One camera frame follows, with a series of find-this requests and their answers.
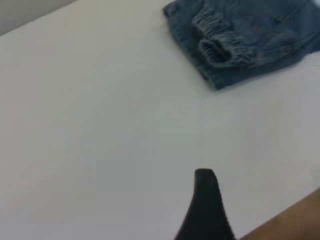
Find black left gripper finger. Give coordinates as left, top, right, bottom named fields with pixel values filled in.
left=173, top=168, right=238, bottom=240

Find blue denim pants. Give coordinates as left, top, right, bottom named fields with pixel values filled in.
left=161, top=0, right=320, bottom=91

